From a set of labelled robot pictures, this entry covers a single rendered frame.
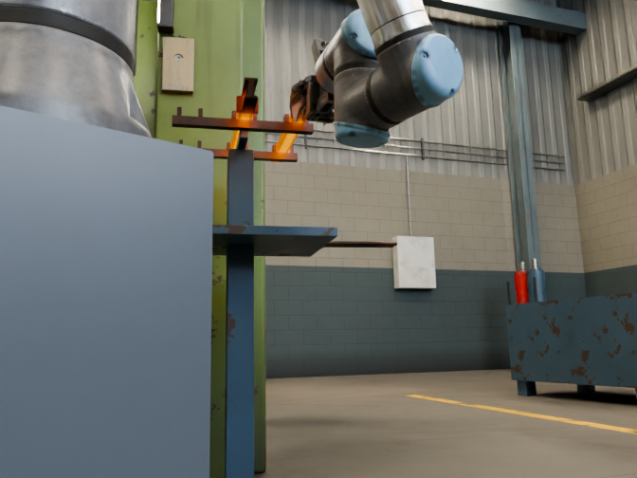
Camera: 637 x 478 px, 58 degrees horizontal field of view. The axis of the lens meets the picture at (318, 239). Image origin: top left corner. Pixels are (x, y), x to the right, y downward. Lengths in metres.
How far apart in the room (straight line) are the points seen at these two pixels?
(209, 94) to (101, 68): 1.32
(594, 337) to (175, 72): 3.43
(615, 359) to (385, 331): 4.55
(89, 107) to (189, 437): 0.26
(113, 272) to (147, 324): 0.05
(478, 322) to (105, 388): 8.80
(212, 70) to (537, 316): 3.52
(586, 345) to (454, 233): 4.93
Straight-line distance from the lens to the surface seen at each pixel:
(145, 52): 2.28
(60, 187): 0.44
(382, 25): 0.87
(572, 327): 4.56
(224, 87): 1.84
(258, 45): 2.41
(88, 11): 0.54
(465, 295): 9.07
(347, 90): 0.95
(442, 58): 0.85
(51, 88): 0.48
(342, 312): 8.12
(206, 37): 1.91
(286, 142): 1.48
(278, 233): 1.23
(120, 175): 0.45
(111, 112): 0.49
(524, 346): 4.89
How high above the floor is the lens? 0.44
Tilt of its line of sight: 10 degrees up
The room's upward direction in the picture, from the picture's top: 1 degrees counter-clockwise
